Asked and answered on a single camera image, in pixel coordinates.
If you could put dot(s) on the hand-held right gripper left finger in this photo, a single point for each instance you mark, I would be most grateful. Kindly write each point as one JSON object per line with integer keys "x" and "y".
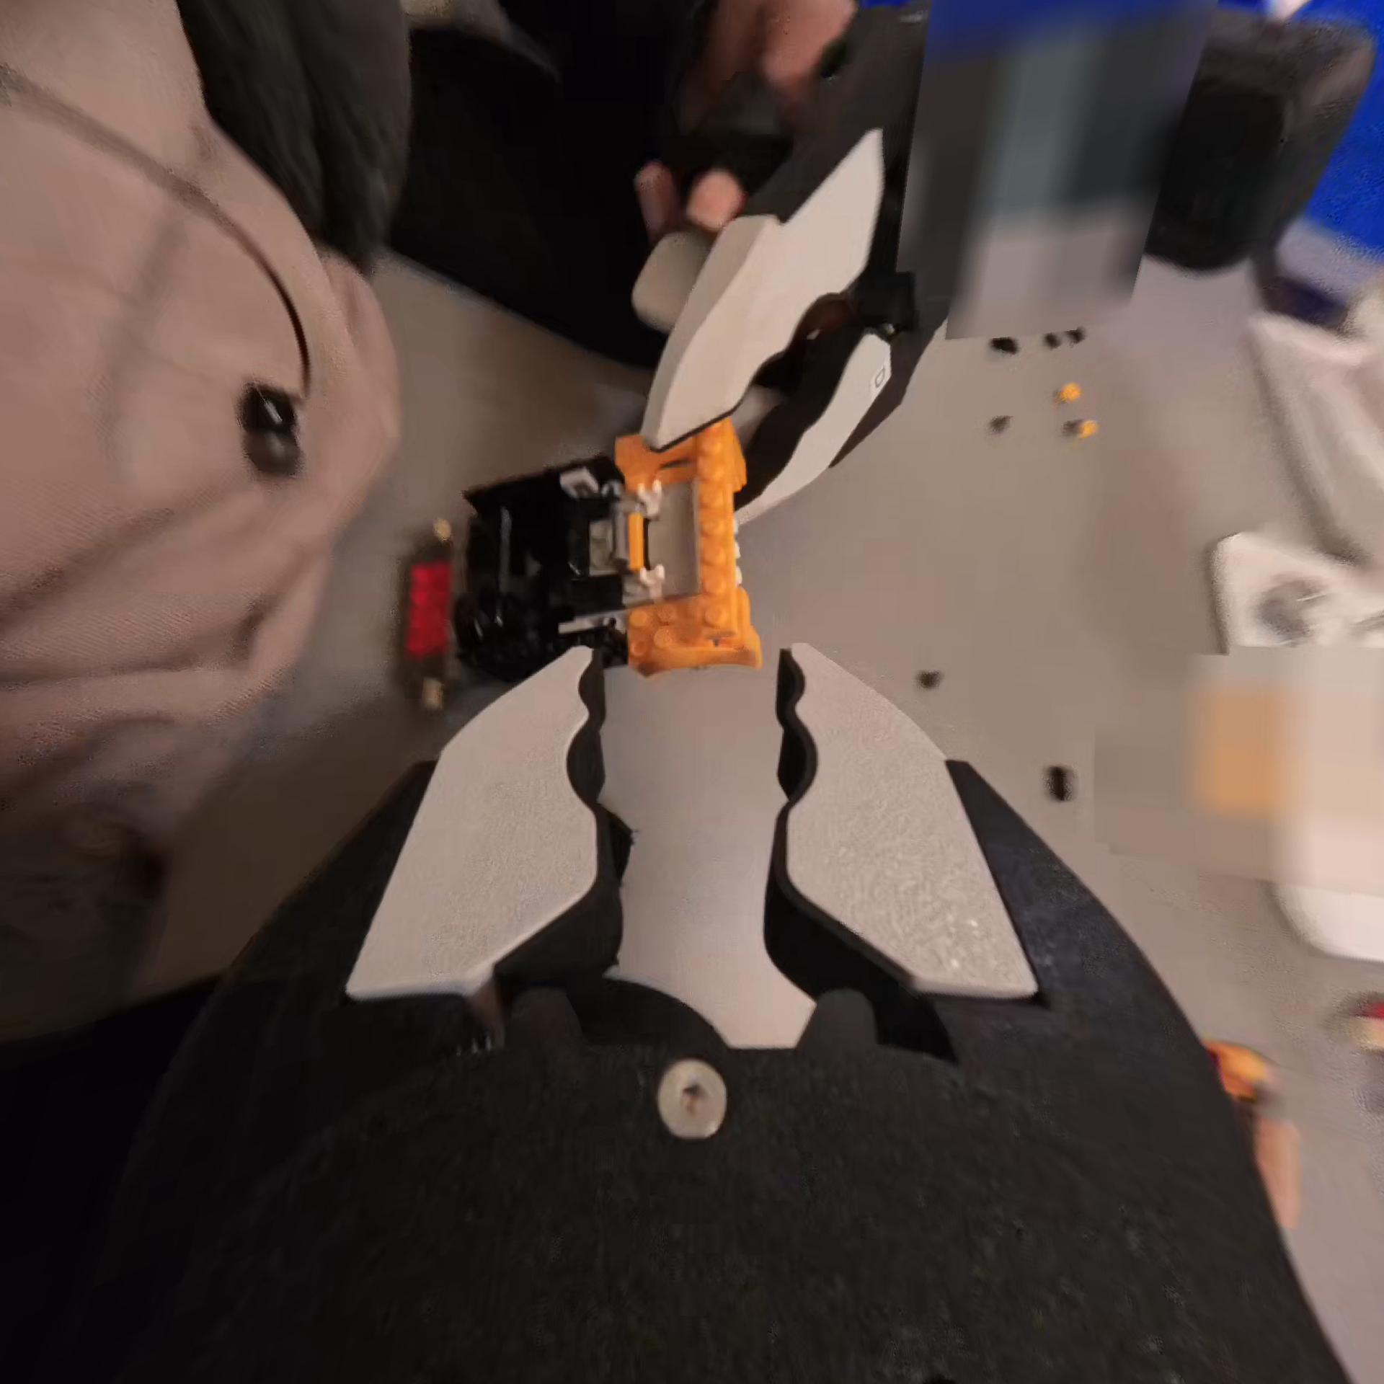
{"x": 487, "y": 866}

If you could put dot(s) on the person's left hand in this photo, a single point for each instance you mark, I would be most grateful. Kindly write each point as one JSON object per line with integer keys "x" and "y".
{"x": 779, "y": 32}

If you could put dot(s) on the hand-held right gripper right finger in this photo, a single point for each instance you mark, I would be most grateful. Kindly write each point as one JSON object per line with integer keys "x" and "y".
{"x": 897, "y": 866}

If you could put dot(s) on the person's left forearm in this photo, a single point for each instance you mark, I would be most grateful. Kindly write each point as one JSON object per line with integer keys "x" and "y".
{"x": 520, "y": 162}

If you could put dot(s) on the orange black lego car body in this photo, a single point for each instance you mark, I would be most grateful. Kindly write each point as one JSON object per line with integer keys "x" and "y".
{"x": 520, "y": 574}

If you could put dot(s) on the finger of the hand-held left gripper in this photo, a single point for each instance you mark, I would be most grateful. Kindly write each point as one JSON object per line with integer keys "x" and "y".
{"x": 757, "y": 292}
{"x": 845, "y": 411}

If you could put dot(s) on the scatter of small lego pieces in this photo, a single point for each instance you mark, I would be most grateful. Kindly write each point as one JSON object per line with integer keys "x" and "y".
{"x": 1069, "y": 393}

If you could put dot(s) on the person's pale hoodie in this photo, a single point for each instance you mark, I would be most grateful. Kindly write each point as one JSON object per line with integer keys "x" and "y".
{"x": 131, "y": 487}

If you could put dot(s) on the orange lego wheel arch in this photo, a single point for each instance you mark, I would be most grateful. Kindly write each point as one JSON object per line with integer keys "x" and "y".
{"x": 693, "y": 633}

